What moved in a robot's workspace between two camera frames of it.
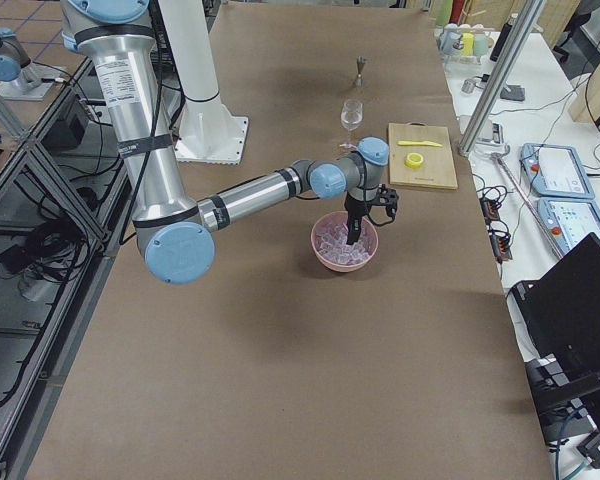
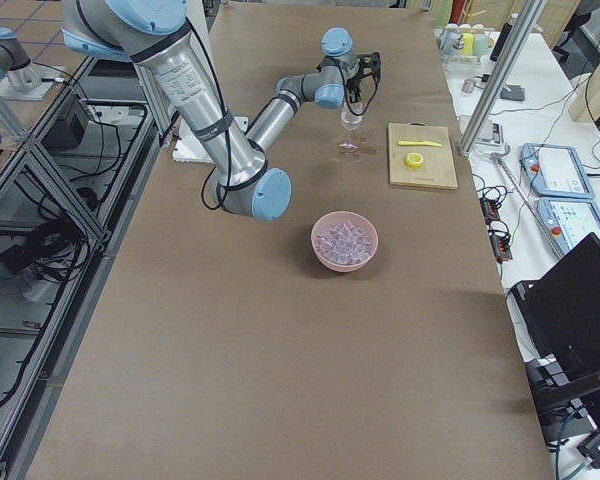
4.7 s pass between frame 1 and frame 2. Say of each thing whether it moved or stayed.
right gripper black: moved
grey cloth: stayed
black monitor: stayed
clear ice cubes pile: stayed
